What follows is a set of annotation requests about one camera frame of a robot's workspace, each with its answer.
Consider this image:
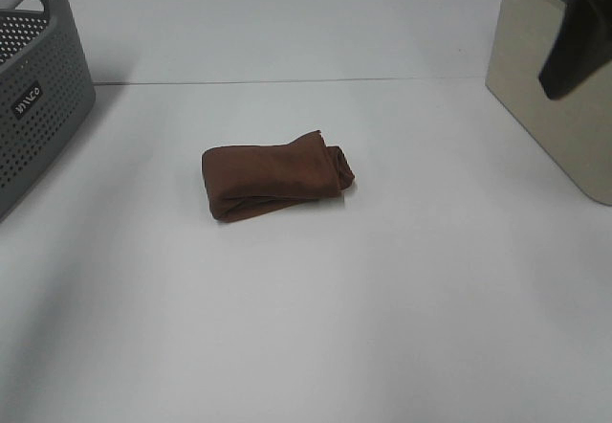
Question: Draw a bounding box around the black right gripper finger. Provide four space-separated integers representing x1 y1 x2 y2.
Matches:
538 0 611 100

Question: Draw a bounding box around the brown towel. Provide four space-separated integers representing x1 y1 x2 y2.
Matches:
202 130 355 223

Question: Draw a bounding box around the beige storage box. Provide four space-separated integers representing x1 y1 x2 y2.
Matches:
486 0 611 205

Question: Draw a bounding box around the grey perforated plastic basket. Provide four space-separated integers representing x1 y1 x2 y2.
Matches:
1 0 96 215

